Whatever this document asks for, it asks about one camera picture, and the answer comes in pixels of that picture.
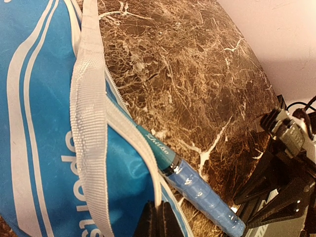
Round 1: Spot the blue badminton racket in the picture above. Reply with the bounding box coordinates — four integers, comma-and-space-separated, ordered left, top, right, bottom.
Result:
136, 125, 245, 237

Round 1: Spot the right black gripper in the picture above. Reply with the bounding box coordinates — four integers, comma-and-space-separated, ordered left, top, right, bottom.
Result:
234, 96, 316, 237

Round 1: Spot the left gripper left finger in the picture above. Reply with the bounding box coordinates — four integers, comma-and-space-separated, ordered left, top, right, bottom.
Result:
133, 201, 159, 237

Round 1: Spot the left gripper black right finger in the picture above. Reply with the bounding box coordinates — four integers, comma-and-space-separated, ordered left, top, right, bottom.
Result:
158, 201, 183, 237

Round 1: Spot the blue racket bag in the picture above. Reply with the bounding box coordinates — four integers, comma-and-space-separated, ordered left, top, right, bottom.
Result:
0, 0, 193, 237

